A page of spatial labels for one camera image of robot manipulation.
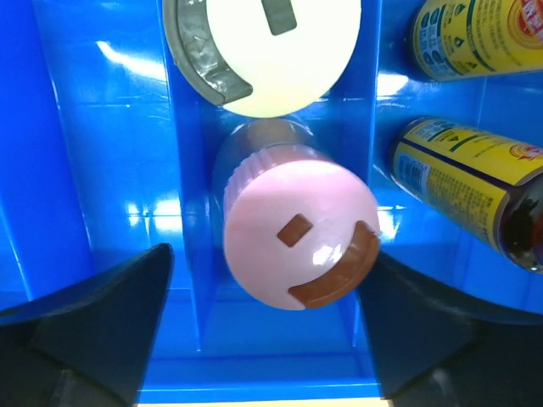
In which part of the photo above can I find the blue divided plastic tray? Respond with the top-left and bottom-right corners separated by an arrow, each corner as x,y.
1,1 -> 542,404

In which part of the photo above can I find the yellow-green cap spice jar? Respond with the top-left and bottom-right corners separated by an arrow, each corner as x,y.
161,1 -> 362,118

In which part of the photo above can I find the pink cap spice jar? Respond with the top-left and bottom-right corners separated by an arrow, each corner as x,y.
213,119 -> 381,310

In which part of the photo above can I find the beige cap yellow label bottle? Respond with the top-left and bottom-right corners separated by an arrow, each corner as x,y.
409,0 -> 542,81

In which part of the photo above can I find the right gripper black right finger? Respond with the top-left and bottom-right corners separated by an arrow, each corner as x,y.
359,254 -> 542,406

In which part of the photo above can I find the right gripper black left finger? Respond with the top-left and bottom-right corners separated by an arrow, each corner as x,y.
1,243 -> 174,406

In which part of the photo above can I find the small yellow label bottle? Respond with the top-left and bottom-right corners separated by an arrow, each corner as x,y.
389,117 -> 542,273

